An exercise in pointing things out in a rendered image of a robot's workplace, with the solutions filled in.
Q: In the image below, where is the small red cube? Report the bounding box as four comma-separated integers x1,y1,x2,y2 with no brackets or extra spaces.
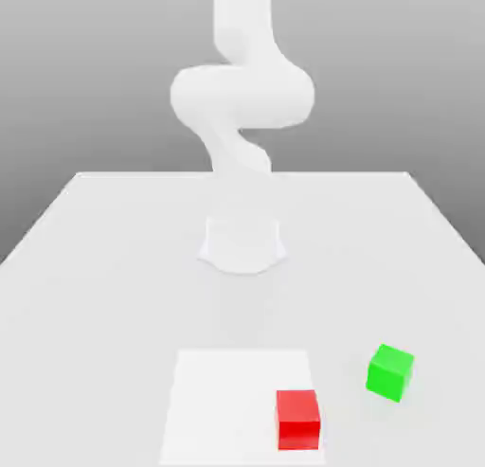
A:
275,388,322,452

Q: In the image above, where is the small green cube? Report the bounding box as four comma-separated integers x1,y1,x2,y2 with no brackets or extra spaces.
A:
365,343,416,404

